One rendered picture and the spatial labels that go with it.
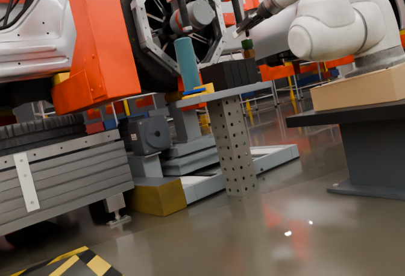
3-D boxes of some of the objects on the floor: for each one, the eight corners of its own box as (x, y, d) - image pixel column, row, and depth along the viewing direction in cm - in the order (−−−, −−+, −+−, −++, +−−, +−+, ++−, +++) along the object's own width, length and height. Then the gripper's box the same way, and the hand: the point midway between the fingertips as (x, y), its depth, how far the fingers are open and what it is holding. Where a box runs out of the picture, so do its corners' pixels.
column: (243, 187, 174) (222, 97, 172) (258, 188, 166) (238, 94, 164) (226, 194, 168) (206, 101, 165) (243, 196, 160) (221, 98, 158)
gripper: (275, -1, 168) (238, 28, 185) (257, -1, 159) (220, 29, 176) (282, 14, 167) (245, 42, 184) (264, 14, 158) (227, 44, 175)
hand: (238, 32), depth 178 cm, fingers closed
